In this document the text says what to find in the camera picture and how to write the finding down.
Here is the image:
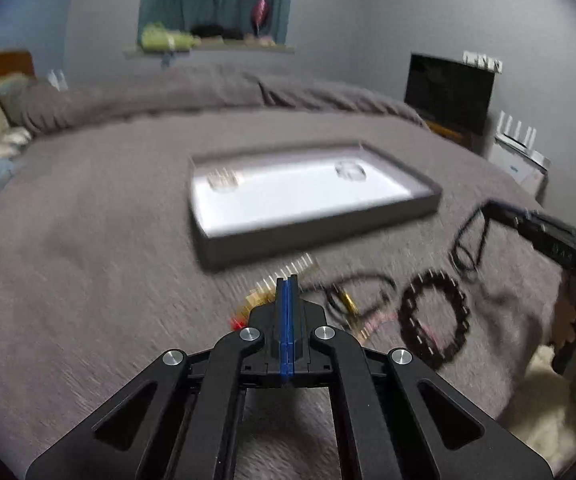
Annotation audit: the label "pearl bracelet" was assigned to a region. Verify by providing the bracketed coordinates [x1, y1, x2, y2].
[207, 167, 241, 193]

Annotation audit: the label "grey bed cover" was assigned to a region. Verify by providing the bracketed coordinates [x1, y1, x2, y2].
[0, 110, 576, 480]

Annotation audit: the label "white fluffy cloth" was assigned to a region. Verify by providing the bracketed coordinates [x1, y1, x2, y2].
[505, 344, 576, 467]

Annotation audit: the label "grey shallow tray box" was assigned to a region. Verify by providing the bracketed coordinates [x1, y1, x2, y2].
[188, 141, 443, 271]

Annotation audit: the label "black cloth bundle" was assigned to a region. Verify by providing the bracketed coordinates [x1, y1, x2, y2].
[189, 23, 245, 41]

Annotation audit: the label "window sill shelf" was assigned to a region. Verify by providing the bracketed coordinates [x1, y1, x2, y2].
[123, 41, 297, 57]

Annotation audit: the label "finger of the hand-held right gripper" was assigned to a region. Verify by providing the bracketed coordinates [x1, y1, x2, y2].
[484, 201, 576, 243]
[515, 220, 576, 283]

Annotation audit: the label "white wall hooks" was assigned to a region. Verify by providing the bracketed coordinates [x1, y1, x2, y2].
[462, 50, 504, 74]

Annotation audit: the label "grey rolled duvet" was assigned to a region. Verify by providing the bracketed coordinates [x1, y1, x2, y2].
[0, 62, 426, 136]

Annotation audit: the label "pink balloon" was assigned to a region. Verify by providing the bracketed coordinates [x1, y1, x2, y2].
[252, 0, 272, 37]

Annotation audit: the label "grey hair tie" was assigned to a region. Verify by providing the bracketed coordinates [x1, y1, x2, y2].
[300, 272, 399, 320]
[334, 160, 368, 182]

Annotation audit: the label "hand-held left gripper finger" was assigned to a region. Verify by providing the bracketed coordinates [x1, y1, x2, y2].
[288, 275, 554, 480]
[25, 275, 289, 480]

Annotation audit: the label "large black bead bracelet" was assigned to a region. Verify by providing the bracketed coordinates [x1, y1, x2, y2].
[399, 268, 471, 367]

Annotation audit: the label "striped pillow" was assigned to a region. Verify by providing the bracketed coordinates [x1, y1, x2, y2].
[0, 126, 34, 159]

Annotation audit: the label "white router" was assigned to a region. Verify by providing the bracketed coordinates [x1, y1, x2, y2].
[494, 111, 540, 150]

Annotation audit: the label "black television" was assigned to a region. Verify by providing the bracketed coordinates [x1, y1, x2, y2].
[404, 52, 497, 137]

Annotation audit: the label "white box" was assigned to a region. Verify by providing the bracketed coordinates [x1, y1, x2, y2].
[487, 135, 552, 197]

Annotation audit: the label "pink cord bracelet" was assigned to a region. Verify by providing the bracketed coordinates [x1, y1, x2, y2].
[350, 309, 405, 343]

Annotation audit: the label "green cloth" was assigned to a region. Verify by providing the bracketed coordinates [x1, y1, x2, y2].
[139, 21, 195, 52]

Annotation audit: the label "black hair tie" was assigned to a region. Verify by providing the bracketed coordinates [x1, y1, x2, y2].
[449, 205, 491, 273]

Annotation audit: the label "gold pearl hair clip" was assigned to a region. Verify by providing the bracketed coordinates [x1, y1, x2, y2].
[243, 254, 317, 307]

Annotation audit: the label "wooden television stand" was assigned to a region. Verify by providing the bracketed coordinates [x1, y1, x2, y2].
[424, 119, 485, 155]

